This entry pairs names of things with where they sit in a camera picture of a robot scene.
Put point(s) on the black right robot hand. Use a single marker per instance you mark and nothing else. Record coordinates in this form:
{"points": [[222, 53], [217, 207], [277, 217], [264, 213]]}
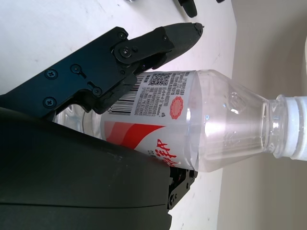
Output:
{"points": [[72, 179]]}

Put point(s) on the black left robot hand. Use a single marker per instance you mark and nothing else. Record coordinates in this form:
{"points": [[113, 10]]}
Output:
{"points": [[188, 7]]}

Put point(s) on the clear plastic water bottle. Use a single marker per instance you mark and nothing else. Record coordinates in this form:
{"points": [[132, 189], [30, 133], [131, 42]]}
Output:
{"points": [[216, 124]]}

